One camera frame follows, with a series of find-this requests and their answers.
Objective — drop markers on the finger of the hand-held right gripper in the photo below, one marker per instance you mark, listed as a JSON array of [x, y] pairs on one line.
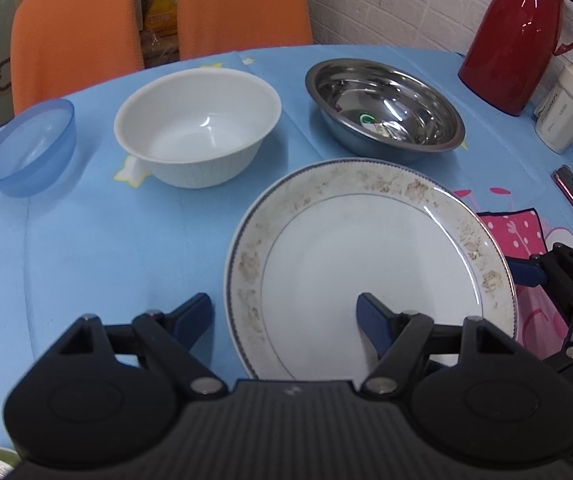
[[527, 272]]

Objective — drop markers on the stainless steel bowl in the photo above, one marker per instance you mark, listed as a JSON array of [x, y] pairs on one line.
[[384, 105]]

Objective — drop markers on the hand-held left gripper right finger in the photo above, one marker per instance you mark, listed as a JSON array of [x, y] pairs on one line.
[[372, 321]]

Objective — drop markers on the white lidded jar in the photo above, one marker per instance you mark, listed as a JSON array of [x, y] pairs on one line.
[[564, 110]]

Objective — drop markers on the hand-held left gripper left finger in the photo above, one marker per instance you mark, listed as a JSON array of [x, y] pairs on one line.
[[192, 316]]

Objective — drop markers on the red thermos jug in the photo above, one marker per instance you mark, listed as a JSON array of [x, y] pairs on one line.
[[511, 35]]

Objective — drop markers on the white plate with floral rim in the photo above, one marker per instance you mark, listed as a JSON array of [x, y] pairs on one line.
[[326, 255]]

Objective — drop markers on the orange chair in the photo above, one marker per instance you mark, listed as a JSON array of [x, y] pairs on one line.
[[74, 35], [241, 5]]

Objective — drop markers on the white ceramic bowl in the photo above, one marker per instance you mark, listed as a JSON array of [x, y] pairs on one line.
[[201, 120]]

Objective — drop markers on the blue translucent plastic bowl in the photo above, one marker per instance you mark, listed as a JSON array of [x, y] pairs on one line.
[[31, 152]]

